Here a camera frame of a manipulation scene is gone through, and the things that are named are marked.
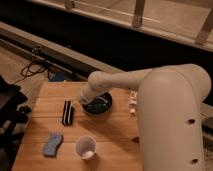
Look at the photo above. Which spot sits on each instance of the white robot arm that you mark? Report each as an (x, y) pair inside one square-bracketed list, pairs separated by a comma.
[(169, 102)]

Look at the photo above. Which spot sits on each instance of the black round bowl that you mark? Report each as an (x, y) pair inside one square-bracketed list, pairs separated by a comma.
[(101, 104)]

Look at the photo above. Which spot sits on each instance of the white small bottle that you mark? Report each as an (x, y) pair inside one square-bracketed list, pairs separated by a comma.
[(133, 103)]

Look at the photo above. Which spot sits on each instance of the blue floor object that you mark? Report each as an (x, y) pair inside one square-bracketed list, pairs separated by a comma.
[(57, 78)]

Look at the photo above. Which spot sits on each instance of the brown oval snack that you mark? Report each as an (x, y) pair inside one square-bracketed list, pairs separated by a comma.
[(136, 139)]

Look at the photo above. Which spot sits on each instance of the white paper cup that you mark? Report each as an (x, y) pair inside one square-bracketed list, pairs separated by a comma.
[(85, 147)]

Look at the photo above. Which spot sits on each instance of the blue sponge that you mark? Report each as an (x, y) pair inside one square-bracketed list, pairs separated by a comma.
[(51, 147)]

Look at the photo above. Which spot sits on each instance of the black chair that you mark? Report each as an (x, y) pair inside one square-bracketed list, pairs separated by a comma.
[(10, 98)]

